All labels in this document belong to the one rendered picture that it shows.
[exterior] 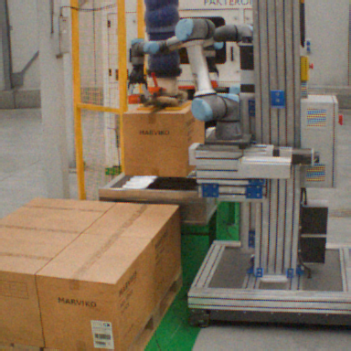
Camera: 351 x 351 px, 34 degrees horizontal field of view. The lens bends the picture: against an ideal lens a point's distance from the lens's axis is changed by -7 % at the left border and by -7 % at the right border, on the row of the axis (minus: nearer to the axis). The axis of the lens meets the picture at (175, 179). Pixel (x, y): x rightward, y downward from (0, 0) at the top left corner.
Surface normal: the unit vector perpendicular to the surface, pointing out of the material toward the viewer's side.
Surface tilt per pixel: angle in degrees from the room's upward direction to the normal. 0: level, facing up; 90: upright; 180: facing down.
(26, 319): 90
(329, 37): 90
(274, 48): 90
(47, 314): 90
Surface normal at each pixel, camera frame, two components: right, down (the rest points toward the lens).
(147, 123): -0.24, 0.25
